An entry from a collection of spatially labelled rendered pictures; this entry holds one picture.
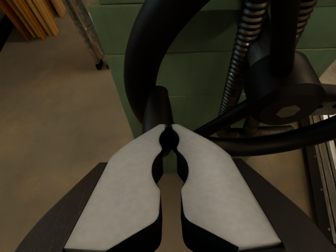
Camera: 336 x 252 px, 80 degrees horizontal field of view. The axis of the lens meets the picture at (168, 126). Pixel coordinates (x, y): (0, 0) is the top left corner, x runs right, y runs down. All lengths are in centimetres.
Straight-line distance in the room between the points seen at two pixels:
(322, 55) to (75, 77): 130
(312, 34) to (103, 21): 34
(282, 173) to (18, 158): 132
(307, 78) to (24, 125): 134
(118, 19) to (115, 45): 5
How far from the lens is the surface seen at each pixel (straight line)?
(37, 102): 145
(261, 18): 24
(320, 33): 45
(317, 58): 50
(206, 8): 24
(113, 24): 36
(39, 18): 185
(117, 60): 41
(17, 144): 134
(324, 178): 103
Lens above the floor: 96
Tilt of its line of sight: 59 degrees down
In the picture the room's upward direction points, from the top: 2 degrees counter-clockwise
